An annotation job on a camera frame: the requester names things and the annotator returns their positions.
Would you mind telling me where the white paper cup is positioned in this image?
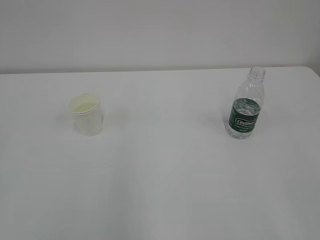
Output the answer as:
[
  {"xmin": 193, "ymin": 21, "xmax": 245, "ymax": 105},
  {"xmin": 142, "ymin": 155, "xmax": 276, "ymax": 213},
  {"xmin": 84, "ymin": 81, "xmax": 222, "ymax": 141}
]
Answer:
[{"xmin": 67, "ymin": 93, "xmax": 103, "ymax": 137}]

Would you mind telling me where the clear water bottle green label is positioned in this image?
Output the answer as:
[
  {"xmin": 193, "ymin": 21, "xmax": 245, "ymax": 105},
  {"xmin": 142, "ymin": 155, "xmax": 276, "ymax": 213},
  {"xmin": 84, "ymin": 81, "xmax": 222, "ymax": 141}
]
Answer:
[{"xmin": 225, "ymin": 67, "xmax": 266, "ymax": 140}]

